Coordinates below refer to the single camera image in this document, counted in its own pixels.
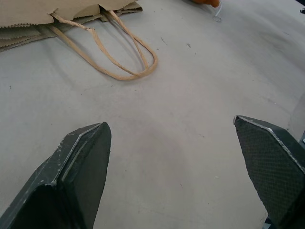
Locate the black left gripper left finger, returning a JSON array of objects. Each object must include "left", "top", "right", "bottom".
[{"left": 0, "top": 122, "right": 112, "bottom": 229}]

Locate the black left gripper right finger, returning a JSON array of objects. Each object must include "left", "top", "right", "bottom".
[{"left": 233, "top": 115, "right": 305, "bottom": 229}]

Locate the brown paper bag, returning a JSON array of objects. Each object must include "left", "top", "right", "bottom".
[{"left": 0, "top": 0, "right": 159, "bottom": 81}]

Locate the orange object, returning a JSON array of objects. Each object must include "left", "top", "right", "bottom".
[{"left": 192, "top": 0, "right": 223, "bottom": 23}]

